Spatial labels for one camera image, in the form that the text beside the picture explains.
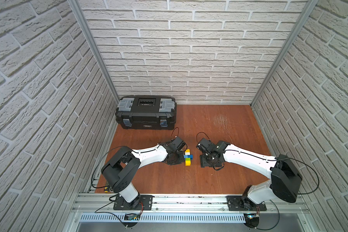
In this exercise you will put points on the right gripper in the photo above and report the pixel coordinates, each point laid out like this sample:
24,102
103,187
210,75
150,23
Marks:
203,162

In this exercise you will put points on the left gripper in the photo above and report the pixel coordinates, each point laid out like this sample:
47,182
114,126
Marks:
175,158

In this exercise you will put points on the light blue long lego brick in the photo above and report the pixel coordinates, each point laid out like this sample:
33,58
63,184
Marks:
188,157

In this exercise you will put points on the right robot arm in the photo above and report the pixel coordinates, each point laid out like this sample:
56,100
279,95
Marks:
284,179

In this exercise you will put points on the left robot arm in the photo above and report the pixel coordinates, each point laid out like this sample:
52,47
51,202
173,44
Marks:
120,170

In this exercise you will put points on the black grey toolbox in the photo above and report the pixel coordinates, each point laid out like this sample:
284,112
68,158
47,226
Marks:
147,112

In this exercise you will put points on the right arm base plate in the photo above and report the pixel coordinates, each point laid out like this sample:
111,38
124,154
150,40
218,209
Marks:
235,203

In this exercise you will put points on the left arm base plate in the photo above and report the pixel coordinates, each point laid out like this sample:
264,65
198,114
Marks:
146,202

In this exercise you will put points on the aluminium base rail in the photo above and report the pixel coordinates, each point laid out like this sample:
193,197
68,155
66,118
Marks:
189,203

